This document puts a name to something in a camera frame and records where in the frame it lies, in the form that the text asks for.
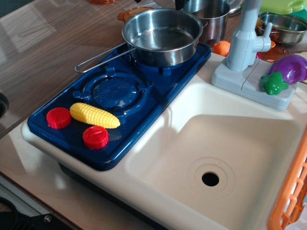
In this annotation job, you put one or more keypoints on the purple toy eggplant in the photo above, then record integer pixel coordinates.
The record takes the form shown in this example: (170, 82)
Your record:
(285, 71)

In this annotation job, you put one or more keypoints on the red stove knob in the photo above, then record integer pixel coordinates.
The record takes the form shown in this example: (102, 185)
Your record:
(58, 118)
(95, 137)

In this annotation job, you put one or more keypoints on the tall steel pot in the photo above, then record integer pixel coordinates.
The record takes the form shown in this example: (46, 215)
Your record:
(213, 14)

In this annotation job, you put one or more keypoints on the steel pan with wire handle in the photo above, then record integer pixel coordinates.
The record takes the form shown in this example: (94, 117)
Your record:
(161, 37)

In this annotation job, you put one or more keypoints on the orange transparent lid right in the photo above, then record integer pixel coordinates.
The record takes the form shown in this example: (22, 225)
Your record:
(276, 52)

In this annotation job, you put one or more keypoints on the shallow steel pot right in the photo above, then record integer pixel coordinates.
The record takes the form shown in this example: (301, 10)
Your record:
(286, 29)

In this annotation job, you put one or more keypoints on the orange transparent lid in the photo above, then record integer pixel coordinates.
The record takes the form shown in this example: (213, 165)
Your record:
(124, 16)
(276, 52)

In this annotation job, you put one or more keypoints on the yellow toy corn cob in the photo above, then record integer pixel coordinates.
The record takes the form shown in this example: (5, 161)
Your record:
(91, 115)

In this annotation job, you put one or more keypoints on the cream toy sink unit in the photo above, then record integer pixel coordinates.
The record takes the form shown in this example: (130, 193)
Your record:
(212, 160)

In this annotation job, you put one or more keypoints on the green plastic plate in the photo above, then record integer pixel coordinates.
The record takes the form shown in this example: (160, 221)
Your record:
(283, 6)

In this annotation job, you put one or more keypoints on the blue toy stove top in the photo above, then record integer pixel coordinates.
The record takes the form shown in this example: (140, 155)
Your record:
(134, 93)

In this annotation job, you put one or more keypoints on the red stove knob right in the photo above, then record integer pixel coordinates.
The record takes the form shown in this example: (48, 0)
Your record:
(95, 137)

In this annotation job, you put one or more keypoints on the grey toy faucet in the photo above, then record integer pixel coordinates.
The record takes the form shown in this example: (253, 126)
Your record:
(240, 72)

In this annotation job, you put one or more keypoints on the red stove knob left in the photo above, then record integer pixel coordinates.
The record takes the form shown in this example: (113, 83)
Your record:
(58, 118)

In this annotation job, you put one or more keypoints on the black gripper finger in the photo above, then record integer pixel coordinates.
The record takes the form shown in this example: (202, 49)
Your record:
(180, 4)

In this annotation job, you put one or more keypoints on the orange plastic dish rack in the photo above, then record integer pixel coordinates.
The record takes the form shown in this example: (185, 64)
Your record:
(291, 200)

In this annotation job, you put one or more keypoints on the orange toy fruit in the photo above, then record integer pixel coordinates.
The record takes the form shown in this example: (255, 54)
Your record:
(222, 48)

